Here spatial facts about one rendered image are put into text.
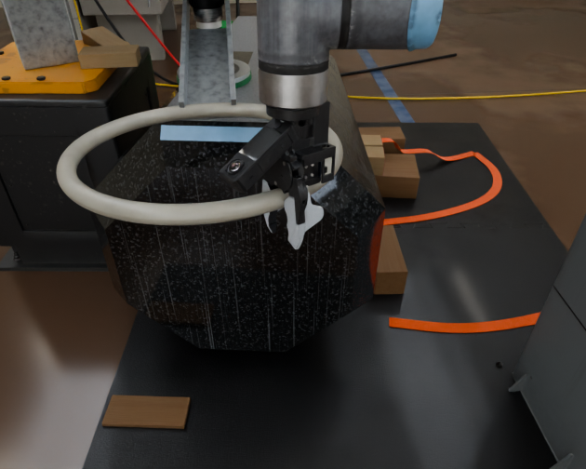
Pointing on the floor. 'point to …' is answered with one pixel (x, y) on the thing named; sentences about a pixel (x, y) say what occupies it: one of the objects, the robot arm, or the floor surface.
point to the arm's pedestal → (571, 351)
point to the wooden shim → (147, 411)
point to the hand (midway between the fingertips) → (280, 234)
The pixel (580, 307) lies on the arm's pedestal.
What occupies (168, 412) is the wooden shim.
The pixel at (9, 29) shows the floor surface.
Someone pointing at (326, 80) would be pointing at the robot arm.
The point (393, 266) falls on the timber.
